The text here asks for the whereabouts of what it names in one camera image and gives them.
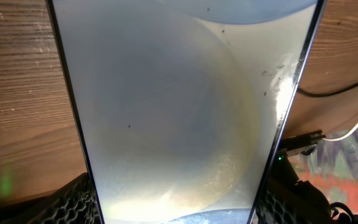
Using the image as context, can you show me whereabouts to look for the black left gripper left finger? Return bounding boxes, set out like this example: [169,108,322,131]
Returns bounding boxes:
[0,172,100,224]

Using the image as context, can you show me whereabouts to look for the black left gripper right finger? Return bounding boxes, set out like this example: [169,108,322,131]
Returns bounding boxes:
[255,179,299,224]

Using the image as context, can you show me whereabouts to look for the Samsung Galaxy smartphone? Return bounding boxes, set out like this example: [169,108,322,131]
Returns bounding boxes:
[47,0,325,224]

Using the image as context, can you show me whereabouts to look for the black charger cable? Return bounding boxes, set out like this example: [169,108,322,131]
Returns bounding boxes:
[296,74,358,98]

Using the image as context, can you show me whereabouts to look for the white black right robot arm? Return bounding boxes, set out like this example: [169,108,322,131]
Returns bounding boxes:
[257,156,358,224]

